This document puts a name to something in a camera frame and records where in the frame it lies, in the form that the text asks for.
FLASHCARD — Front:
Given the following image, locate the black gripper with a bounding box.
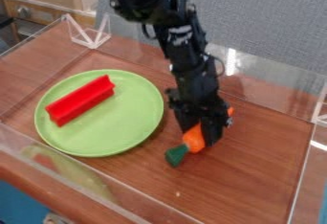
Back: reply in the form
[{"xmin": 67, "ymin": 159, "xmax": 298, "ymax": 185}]
[{"xmin": 164, "ymin": 55, "xmax": 230, "ymax": 146}]

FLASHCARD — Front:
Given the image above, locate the wooden cabinet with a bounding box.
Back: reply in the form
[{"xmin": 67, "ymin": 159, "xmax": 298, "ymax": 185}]
[{"xmin": 4, "ymin": 0, "xmax": 96, "ymax": 37}]

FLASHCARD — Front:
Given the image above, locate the clear acrylic enclosure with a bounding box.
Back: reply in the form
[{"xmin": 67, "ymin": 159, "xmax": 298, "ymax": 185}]
[{"xmin": 0, "ymin": 20, "xmax": 327, "ymax": 224}]

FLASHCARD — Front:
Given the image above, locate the red toy block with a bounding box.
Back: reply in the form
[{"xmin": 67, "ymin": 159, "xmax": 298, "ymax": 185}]
[{"xmin": 44, "ymin": 75, "xmax": 115, "ymax": 127}]

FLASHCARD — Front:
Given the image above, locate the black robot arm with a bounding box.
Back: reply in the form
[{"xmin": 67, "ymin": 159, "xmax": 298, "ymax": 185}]
[{"xmin": 109, "ymin": 0, "xmax": 231, "ymax": 146}]

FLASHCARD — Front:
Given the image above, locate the orange toy carrot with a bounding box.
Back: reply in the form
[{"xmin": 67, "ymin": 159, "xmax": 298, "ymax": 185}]
[{"xmin": 164, "ymin": 106, "xmax": 234, "ymax": 168}]

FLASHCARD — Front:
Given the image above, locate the green plate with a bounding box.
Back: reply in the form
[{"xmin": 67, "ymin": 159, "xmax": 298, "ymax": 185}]
[{"xmin": 35, "ymin": 69, "xmax": 164, "ymax": 157}]

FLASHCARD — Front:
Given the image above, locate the black cable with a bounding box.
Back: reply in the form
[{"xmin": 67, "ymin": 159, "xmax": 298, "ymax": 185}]
[{"xmin": 208, "ymin": 54, "xmax": 227, "ymax": 78}]

